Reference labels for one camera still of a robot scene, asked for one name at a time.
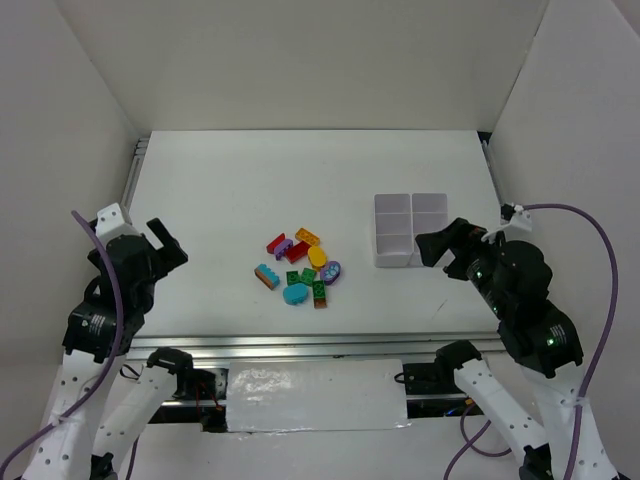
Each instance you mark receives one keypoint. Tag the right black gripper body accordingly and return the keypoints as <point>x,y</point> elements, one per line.
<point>461,251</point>

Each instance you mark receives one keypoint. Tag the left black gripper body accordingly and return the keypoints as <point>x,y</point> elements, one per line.
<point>151,254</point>

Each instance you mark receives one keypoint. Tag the brown lego plate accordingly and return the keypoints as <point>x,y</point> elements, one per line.
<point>265,280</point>

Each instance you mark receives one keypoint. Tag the green rectangular lego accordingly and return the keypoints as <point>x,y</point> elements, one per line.
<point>319,291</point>

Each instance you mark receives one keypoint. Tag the teal stepped lego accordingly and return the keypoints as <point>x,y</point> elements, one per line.
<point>267,273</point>

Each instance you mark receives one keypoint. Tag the light green square lego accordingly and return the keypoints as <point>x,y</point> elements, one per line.
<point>308,276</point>

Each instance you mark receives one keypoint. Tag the dark green square lego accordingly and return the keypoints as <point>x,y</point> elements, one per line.
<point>292,277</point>

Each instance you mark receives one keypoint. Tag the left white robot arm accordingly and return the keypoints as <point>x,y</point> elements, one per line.
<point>80,440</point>

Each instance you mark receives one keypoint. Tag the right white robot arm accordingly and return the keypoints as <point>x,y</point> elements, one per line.
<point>513,279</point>

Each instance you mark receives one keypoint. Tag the white divided container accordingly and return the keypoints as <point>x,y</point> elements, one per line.
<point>397,219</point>

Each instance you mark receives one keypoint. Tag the purple oval flower lego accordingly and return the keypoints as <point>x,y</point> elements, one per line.
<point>330,272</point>

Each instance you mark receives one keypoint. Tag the red curved lego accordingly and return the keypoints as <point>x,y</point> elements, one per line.
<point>270,248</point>

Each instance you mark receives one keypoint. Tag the yellow oval lego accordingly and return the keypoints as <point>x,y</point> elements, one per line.
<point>317,257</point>

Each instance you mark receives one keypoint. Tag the purple curved lego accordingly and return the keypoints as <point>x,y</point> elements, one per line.
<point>281,248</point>

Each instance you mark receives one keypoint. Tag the orange flat lego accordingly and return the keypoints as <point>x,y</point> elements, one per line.
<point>304,235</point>

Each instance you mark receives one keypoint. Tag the red rectangular lego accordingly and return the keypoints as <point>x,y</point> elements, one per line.
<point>297,252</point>

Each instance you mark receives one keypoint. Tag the teal rounded lego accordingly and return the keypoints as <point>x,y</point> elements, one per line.
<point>295,294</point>

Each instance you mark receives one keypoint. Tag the white foil sheet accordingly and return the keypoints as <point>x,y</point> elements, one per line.
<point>335,395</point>

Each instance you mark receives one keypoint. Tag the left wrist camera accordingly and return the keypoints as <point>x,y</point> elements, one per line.
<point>112,222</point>

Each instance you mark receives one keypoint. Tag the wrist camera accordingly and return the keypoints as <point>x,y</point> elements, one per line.
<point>112,222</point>
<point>513,218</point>

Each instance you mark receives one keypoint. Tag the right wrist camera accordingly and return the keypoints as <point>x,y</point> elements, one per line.
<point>513,218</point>

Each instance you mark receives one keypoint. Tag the left aluminium rail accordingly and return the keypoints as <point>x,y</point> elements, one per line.
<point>139,154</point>

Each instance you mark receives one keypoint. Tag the aluminium rail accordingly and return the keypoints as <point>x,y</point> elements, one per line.
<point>139,154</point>
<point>217,348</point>
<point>485,141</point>

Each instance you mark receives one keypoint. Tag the right aluminium rail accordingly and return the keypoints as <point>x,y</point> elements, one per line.
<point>485,141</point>

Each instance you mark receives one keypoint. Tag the aluminium front rail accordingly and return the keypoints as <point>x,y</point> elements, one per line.
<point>217,348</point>

